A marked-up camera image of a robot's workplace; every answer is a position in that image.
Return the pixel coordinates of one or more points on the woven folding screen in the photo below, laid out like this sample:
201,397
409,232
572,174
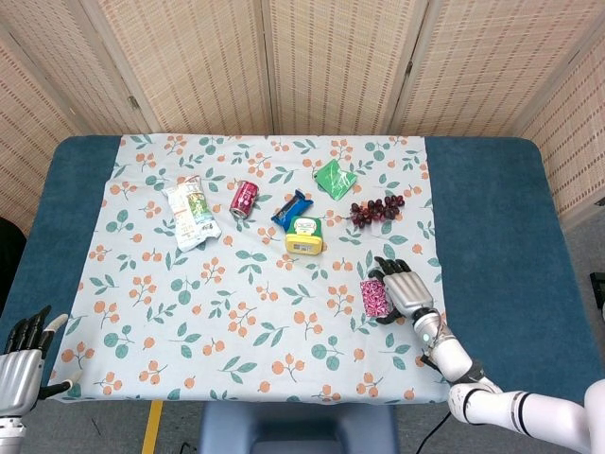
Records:
331,61

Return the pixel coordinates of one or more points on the green foil packet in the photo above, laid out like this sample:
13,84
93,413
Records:
335,179

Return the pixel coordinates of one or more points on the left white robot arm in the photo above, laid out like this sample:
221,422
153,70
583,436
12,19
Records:
9,432

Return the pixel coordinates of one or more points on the white crumpled snack bag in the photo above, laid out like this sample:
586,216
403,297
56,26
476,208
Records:
191,213

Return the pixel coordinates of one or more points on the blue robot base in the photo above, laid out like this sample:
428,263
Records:
298,425

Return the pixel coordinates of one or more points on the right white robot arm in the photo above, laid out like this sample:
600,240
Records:
451,359

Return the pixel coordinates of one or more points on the black bulky object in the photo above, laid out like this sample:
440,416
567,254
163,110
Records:
10,255

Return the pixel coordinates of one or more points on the white black floor object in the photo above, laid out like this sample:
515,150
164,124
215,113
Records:
599,291

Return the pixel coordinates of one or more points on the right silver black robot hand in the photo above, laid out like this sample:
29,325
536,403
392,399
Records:
406,293

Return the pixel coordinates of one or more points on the yellow green plastic box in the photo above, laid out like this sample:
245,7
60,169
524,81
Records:
305,236

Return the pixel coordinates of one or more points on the blue snack wrapper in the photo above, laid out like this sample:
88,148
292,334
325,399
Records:
290,210

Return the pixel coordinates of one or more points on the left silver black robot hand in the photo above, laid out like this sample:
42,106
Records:
19,378

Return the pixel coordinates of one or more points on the pink patterned packet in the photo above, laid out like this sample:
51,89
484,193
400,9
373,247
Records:
374,299

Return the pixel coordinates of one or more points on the floral fruit print tablecloth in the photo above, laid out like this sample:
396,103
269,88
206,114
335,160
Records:
264,331

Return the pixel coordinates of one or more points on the purple grape bunch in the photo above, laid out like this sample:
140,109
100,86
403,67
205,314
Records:
375,210

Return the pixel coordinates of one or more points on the red soda can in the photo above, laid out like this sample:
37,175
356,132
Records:
244,198

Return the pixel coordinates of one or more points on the yellow floor tape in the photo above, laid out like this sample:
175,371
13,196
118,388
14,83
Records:
152,428

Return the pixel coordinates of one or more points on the blue table cover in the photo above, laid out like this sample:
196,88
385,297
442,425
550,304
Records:
491,213

